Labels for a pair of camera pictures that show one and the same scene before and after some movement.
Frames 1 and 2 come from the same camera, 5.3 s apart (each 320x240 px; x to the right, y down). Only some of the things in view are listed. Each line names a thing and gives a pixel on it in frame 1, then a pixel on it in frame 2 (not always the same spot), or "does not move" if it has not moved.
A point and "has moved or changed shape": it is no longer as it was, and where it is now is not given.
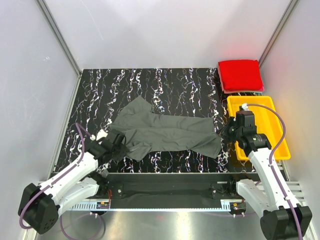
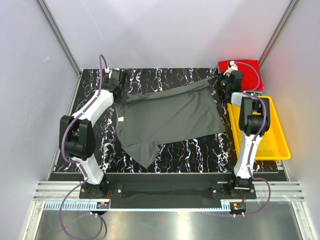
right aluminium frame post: [282, 22] does not move
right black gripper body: [230, 132] -> [222, 83]
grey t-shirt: [139, 127] has moved or changed shape
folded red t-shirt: [240, 75] does not move
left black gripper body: [119, 152] -> [122, 89]
